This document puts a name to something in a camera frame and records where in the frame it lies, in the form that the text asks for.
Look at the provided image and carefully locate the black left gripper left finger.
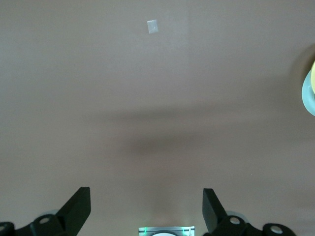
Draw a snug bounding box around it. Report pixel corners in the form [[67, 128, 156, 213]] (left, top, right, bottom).
[[0, 187, 92, 236]]

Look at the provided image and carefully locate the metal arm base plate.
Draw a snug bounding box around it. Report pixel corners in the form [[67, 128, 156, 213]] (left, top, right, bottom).
[[138, 224, 195, 236]]

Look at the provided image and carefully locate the pale green round plate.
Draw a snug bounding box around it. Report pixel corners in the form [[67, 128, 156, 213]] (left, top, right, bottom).
[[301, 71, 315, 117]]

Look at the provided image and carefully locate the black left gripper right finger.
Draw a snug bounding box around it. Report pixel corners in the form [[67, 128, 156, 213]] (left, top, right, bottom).
[[203, 188, 296, 236]]

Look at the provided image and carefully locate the small tape patch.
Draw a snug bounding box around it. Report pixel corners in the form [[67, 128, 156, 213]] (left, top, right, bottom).
[[147, 19, 158, 34]]

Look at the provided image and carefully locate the yellow round plate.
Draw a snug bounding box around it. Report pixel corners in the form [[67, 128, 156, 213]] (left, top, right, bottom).
[[310, 60, 315, 94]]

